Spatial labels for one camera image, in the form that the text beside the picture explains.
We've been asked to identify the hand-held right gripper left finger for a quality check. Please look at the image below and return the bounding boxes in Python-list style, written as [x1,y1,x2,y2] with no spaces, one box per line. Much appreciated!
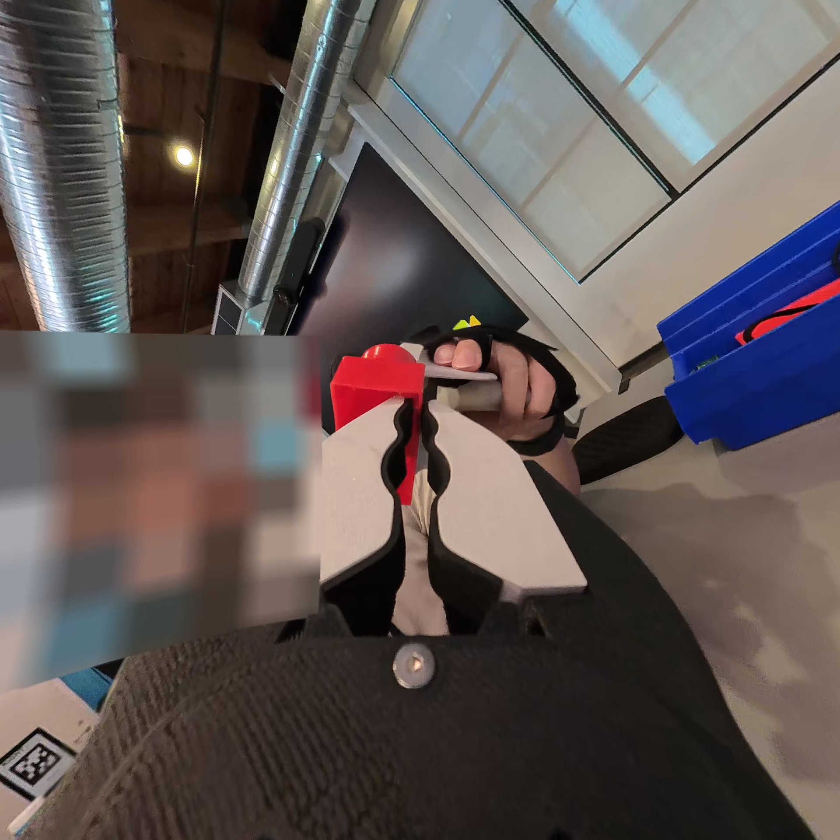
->
[320,397,416,592]

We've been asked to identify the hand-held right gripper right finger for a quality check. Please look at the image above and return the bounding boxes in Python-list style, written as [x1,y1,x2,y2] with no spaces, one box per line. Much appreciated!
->
[422,399,588,603]

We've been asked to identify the red plastic block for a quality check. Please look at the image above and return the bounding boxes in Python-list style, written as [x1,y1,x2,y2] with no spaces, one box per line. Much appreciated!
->
[329,343,427,508]

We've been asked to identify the blue plastic bin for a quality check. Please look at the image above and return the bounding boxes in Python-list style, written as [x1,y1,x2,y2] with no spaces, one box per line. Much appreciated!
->
[656,200,840,452]

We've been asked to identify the person's left forearm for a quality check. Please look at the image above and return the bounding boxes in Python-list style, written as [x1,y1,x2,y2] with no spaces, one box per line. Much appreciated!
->
[525,453,584,496]

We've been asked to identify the person's left hand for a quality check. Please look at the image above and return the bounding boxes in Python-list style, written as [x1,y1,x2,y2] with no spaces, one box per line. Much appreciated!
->
[433,336,560,442]

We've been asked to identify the black wristband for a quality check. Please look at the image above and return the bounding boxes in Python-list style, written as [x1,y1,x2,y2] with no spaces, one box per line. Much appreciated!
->
[507,423,568,459]

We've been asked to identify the person's beige shirt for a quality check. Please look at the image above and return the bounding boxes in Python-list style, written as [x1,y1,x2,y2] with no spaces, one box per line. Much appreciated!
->
[392,487,452,636]

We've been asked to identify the black monitor screen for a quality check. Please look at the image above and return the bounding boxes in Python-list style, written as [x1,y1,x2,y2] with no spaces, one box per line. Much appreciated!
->
[292,143,531,368]

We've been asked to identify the black textured pad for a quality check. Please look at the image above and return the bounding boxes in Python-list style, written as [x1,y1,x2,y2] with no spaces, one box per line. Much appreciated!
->
[574,397,683,487]

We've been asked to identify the red object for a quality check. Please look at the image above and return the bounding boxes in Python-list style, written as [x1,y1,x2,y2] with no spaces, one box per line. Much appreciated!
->
[735,279,840,347]

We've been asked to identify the white board with marker tag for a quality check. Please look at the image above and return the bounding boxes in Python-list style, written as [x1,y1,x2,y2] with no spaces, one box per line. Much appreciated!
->
[0,679,101,837]

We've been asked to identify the silver duct with vent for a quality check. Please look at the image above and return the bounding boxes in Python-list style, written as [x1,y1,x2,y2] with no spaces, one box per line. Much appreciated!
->
[213,0,378,336]

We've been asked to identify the large silver air duct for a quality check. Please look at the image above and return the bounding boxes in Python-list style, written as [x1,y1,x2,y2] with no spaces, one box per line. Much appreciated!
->
[0,0,132,334]

